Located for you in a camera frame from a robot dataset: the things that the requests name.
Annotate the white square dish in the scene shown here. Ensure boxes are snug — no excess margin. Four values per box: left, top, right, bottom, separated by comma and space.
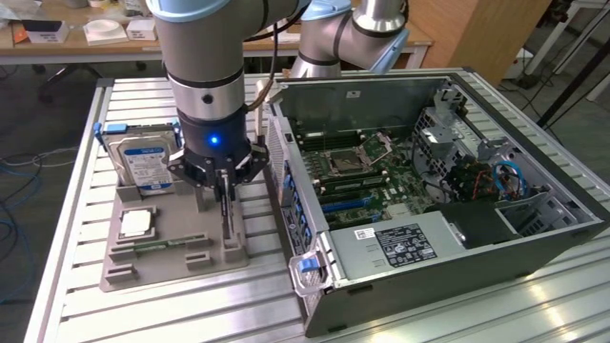
82, 19, 129, 46

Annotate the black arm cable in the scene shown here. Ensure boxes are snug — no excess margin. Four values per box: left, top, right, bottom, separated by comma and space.
245, 0, 310, 111

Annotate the grey parts rack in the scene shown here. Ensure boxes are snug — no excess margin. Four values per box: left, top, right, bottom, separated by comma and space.
97, 177, 252, 294

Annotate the wooden desk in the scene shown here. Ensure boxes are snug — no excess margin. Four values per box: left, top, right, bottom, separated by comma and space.
0, 0, 435, 78

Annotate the blue wire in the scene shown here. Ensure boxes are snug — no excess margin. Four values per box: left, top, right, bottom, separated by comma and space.
492, 161, 524, 196

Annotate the grey disk bay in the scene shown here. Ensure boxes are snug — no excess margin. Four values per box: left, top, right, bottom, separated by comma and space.
495, 192, 580, 239

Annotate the black fan shroud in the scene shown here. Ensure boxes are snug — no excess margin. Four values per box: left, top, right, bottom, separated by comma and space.
428, 202, 520, 249

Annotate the plain white box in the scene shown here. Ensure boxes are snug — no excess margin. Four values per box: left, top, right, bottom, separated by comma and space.
125, 18, 158, 41

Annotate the CPU socket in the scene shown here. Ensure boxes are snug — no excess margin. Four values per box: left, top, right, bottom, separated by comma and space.
325, 148, 371, 176

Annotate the long blue expansion slot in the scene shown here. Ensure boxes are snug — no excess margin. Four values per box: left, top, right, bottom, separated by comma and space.
321, 197, 371, 214

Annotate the grey power supply unit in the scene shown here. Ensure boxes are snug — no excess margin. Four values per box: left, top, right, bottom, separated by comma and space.
328, 210, 465, 282

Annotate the black open PC case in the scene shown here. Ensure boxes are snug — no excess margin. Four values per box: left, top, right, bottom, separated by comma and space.
254, 71, 610, 339

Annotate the black office chair base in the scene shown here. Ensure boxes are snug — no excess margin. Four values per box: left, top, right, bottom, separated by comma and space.
31, 63, 104, 104

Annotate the green RAM stick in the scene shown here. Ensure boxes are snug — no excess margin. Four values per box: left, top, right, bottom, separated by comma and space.
132, 237, 192, 253

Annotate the silver drive cage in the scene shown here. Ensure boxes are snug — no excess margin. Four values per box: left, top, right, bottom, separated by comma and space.
411, 80, 481, 179

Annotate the black slanted stand pole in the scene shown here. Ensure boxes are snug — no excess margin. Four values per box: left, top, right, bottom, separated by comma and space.
535, 0, 610, 128

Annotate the black and red wire bundle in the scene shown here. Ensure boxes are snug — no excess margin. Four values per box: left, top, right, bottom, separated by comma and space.
449, 162, 496, 201

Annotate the green motherboard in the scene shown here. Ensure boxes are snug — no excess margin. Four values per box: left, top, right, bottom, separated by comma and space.
289, 119, 444, 232

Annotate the silver CPU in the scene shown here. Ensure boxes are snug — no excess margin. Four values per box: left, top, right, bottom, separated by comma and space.
118, 211, 154, 237

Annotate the clear case handle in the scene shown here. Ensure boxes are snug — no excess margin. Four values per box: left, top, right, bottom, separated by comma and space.
288, 249, 334, 297

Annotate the RAM stick with white label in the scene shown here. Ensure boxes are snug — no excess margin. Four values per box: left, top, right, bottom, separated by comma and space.
321, 171, 389, 191

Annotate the metal socket cover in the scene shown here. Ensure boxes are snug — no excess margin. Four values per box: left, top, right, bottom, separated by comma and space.
359, 132, 395, 158

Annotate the white box with dark lid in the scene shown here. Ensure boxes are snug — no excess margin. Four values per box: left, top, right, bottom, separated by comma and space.
21, 19, 70, 44

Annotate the blue floor cable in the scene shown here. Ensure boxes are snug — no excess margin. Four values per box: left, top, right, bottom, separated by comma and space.
0, 156, 38, 304

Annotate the black graphics card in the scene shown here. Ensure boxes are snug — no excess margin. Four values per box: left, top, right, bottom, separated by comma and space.
214, 169, 238, 244

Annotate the hard disk with blue carrier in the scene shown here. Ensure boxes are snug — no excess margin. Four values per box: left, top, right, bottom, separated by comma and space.
92, 121, 185, 197

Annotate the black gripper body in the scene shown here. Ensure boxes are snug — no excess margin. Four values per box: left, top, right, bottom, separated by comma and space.
178, 106, 252, 185

